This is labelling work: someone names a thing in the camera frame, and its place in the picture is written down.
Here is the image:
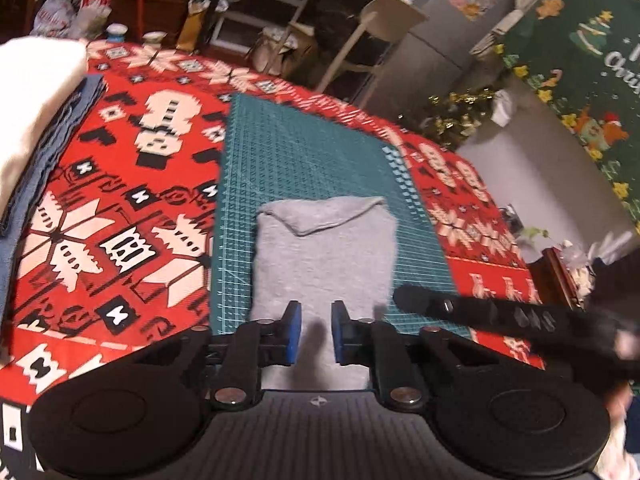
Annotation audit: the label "grey refrigerator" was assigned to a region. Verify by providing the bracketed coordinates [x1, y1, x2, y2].
[399, 0, 522, 77]

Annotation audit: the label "grey knit shirt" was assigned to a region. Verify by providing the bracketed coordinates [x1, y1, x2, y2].
[248, 196, 399, 393]

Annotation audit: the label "beige plastic chair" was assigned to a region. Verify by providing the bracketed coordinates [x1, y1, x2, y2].
[314, 0, 432, 97]

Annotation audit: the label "black bag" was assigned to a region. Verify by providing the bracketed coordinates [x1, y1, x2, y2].
[309, 4, 362, 62]

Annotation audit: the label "white folded cloth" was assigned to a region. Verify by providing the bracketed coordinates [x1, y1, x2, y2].
[0, 37, 89, 217]

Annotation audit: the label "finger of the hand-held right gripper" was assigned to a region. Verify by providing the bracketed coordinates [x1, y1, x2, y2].
[394, 284, 501, 334]

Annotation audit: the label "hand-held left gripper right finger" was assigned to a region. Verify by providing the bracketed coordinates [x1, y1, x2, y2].
[331, 301, 501, 413]

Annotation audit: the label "beige tote bag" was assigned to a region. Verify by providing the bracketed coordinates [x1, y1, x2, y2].
[249, 24, 317, 79]

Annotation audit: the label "small decorated christmas tree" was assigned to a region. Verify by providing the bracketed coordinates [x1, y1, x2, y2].
[414, 86, 502, 149]

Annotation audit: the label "green cutting mat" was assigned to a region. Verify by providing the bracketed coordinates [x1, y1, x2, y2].
[209, 92, 473, 391]

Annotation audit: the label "blue folded jeans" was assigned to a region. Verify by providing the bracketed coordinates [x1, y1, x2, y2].
[0, 74, 107, 239]

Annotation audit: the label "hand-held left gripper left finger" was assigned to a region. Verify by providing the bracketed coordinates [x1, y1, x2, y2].
[165, 301, 303, 412]

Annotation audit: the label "white cloth sack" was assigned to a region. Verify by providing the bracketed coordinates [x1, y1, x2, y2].
[73, 4, 113, 42]

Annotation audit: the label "brown wooden dresser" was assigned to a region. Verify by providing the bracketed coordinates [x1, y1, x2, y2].
[109, 0, 202, 52]

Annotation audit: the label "red printed plastic bag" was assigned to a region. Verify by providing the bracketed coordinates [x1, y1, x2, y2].
[31, 0, 77, 39]

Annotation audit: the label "dark wooden cabinet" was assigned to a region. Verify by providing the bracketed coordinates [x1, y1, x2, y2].
[529, 246, 584, 312]

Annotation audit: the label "red patterned blanket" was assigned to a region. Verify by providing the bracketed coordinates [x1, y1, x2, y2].
[0, 40, 551, 480]

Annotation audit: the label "green printed wall banner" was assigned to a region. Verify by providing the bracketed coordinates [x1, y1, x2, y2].
[501, 0, 640, 237]

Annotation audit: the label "white paper bag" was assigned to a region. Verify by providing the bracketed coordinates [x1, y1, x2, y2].
[489, 89, 517, 129]

